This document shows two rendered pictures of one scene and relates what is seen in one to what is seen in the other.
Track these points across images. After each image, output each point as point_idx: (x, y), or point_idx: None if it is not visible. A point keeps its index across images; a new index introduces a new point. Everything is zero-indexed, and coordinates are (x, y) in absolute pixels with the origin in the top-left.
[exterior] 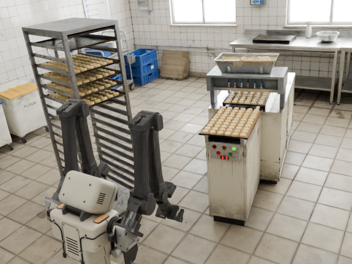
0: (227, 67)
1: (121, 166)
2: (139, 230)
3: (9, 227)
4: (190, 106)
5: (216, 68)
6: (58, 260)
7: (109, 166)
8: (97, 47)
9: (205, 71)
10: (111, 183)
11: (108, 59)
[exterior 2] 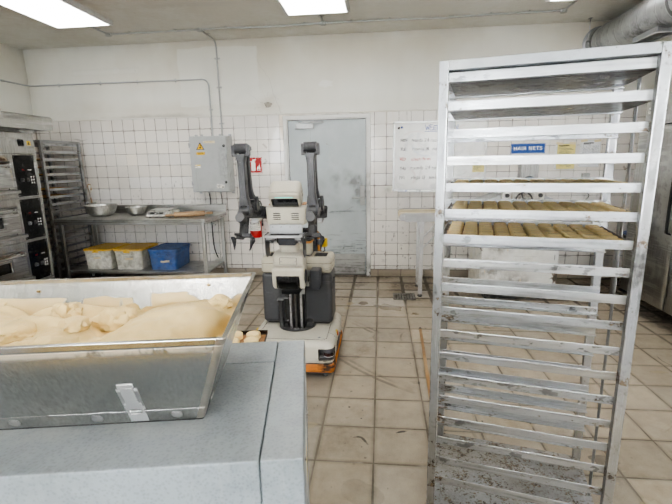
0: None
1: (496, 446)
2: (397, 485)
3: (606, 429)
4: None
5: (276, 404)
6: (460, 414)
7: (306, 215)
8: (534, 132)
9: None
10: (270, 190)
11: (488, 160)
